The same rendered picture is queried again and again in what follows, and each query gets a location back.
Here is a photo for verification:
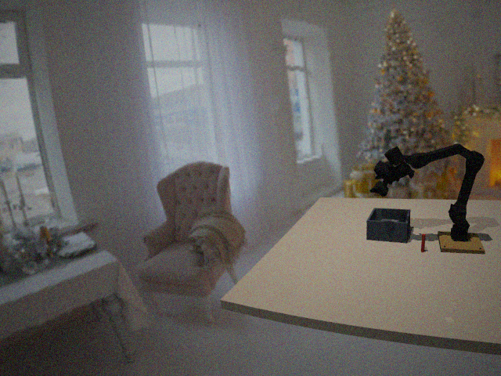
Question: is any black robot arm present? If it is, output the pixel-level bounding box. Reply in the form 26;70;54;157
374;143;485;241

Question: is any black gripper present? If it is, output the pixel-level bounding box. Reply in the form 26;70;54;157
370;161;400;197

